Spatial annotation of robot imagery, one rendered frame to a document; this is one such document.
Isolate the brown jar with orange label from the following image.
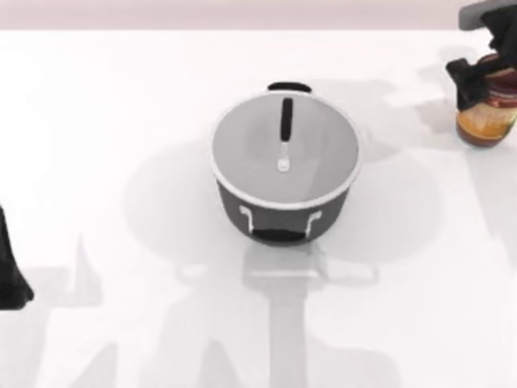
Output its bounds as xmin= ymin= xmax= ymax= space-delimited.
xmin=455 ymin=53 xmax=517 ymax=149

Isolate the glass pot lid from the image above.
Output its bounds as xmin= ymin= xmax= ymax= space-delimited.
xmin=208 ymin=89 xmax=362 ymax=212

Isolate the black cooking pot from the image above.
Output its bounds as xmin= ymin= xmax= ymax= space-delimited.
xmin=216 ymin=81 xmax=349 ymax=247

